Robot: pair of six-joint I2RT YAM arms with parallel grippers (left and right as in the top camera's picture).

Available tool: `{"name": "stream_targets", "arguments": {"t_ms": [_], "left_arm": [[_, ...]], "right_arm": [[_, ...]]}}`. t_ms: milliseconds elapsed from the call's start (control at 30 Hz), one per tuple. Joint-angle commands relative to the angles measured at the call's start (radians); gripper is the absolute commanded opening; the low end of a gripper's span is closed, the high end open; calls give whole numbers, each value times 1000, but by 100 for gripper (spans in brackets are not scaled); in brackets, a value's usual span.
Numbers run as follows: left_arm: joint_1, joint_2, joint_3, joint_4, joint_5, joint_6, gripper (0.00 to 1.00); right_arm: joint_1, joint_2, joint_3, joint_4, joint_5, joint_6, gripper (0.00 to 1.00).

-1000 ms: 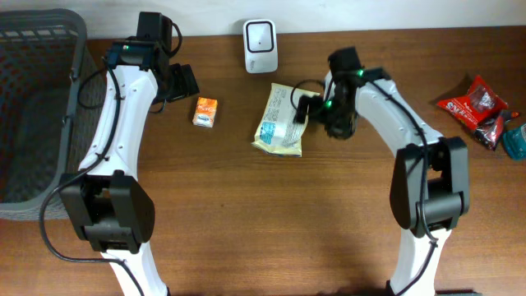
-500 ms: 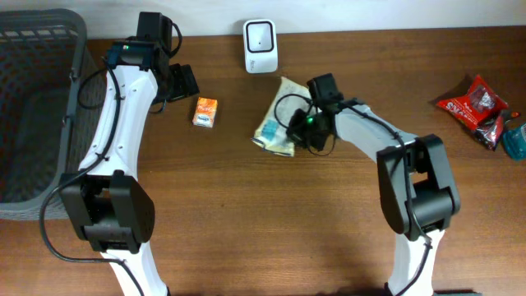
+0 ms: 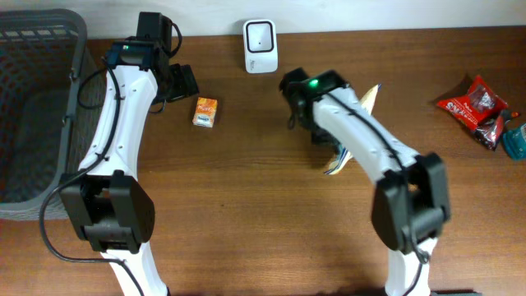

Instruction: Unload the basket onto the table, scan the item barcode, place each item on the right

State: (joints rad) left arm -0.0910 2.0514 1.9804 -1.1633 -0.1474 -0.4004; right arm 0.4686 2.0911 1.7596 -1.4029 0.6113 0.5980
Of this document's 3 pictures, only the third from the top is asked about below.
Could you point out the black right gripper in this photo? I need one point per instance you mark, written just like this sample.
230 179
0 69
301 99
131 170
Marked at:
322 136

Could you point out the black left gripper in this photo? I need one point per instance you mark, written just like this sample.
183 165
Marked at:
183 82

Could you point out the small orange box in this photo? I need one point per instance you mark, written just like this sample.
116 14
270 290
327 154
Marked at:
205 112

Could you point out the cream chips bag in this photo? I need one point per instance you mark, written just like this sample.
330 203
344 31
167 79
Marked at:
343 155

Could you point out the red snack bag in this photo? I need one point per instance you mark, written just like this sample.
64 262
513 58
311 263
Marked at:
478 104

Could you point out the black orange snack packet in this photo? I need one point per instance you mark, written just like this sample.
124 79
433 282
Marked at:
490 131

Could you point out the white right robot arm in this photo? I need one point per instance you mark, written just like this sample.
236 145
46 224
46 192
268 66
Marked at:
411 201

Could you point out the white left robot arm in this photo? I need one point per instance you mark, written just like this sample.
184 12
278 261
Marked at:
106 205

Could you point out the white barcode scanner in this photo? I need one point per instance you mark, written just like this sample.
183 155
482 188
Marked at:
260 46

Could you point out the dark grey plastic basket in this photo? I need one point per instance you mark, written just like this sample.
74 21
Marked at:
49 113

